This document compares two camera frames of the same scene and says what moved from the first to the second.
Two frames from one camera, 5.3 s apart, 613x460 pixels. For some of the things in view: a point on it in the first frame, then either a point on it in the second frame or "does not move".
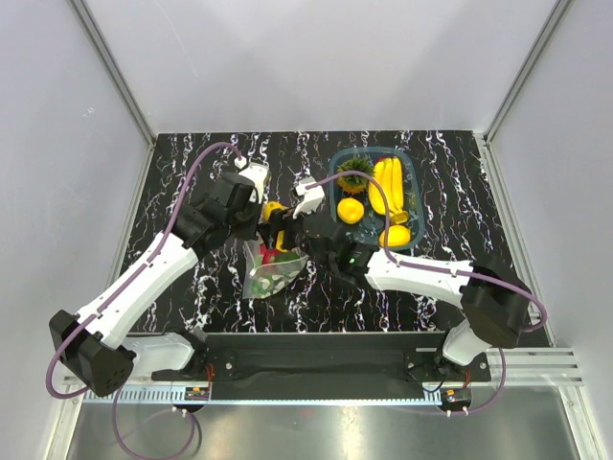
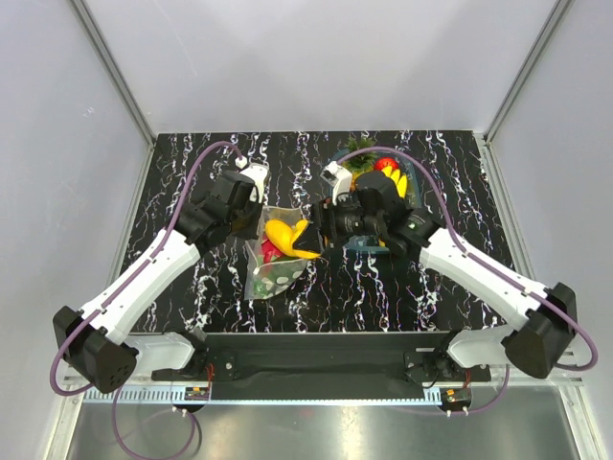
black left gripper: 251,232 does not move
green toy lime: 284,257 does not move
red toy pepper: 267,254 does not move
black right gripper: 282,221 to 325,227
